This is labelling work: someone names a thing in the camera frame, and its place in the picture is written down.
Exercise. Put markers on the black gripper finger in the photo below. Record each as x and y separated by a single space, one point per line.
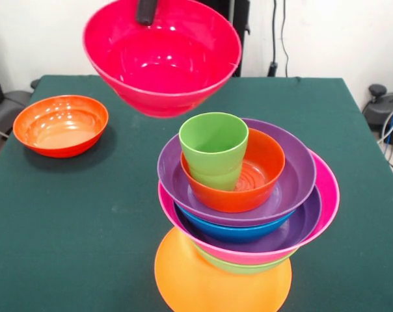
146 11

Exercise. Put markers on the small crimson bowl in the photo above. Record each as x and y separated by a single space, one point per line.
164 65

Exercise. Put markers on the green cup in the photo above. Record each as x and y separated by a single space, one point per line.
212 133

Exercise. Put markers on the purple bowl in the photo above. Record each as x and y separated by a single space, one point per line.
304 227
170 175

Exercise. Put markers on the small red-orange bowl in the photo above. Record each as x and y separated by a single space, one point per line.
265 162

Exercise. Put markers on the blue bowl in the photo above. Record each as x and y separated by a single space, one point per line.
235 232

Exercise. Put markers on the pink bowl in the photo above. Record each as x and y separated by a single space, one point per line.
330 195

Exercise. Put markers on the green bowl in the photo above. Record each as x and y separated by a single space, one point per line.
245 268

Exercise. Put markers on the large red-orange bowl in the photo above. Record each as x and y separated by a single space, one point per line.
60 123

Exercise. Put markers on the dark green tablecloth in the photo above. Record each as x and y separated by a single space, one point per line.
86 227

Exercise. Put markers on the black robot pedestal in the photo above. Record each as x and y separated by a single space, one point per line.
242 39

